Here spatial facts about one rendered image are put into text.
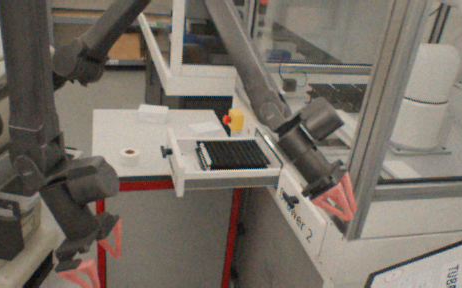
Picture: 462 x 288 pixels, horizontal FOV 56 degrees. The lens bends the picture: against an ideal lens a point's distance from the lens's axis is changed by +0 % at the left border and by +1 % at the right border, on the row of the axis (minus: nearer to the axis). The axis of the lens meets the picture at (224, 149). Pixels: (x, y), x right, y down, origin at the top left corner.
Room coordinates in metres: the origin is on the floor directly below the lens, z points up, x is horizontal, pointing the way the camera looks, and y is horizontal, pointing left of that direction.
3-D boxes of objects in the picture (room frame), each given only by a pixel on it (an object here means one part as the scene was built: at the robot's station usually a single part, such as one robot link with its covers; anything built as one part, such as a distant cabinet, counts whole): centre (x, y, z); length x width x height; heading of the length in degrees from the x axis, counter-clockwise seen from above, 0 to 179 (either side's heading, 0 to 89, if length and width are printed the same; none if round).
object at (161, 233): (1.67, 0.27, 0.38); 0.62 x 0.58 x 0.76; 17
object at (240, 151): (1.34, -0.03, 0.87); 0.22 x 0.18 x 0.06; 107
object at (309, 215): (1.07, -0.24, 0.87); 0.29 x 0.02 x 0.11; 17
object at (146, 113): (1.85, 0.35, 0.79); 0.13 x 0.09 x 0.05; 93
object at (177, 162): (1.28, 0.16, 0.87); 0.29 x 0.02 x 0.11; 17
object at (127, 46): (5.00, 1.36, 0.28); 0.41 x 0.32 x 0.28; 114
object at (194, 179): (1.34, -0.04, 0.86); 0.40 x 0.26 x 0.06; 107
